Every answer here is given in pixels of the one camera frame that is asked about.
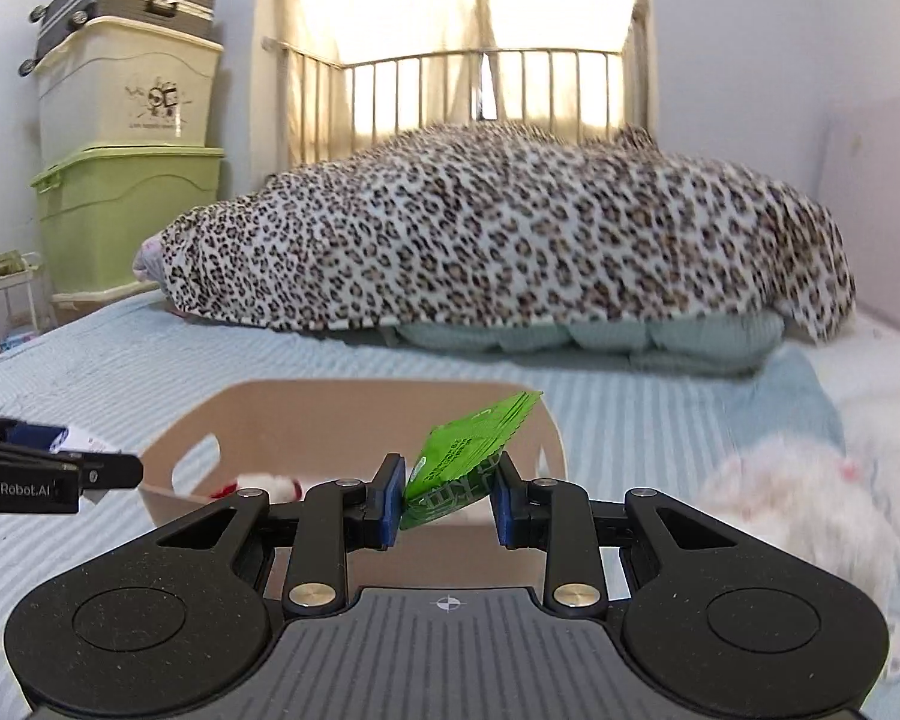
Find white medicine box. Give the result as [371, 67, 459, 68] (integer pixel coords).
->
[7, 422, 119, 504]

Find white chicken plush toy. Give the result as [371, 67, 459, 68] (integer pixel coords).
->
[209, 473, 304, 504]

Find green snack packet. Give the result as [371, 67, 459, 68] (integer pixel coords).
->
[400, 390, 541, 530]

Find beige plastic storage basket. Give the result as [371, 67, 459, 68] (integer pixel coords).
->
[139, 379, 544, 589]

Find striped light blue bedsheet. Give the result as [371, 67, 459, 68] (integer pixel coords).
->
[0, 287, 900, 720]

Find pink floral pillow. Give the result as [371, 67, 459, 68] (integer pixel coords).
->
[131, 234, 165, 288]

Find teal quilted duvet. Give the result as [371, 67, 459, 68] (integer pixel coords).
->
[382, 310, 785, 377]

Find white fluffy plush toy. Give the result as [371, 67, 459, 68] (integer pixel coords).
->
[694, 433, 900, 684]

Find green plastic storage bin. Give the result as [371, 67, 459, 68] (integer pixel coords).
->
[32, 146, 224, 294]

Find leopard print blanket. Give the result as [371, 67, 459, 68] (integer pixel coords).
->
[159, 122, 857, 343]

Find cream plastic storage bin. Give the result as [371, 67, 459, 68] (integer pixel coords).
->
[30, 16, 222, 166]

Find metal bed headboard rails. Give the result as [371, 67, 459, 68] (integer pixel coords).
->
[263, 34, 652, 164]

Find cream window curtain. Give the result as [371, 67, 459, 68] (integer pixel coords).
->
[250, 0, 662, 174]

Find silver grey suitcase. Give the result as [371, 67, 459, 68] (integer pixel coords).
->
[17, 0, 215, 78]

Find white wire rack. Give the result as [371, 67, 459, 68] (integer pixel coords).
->
[0, 250, 55, 355]

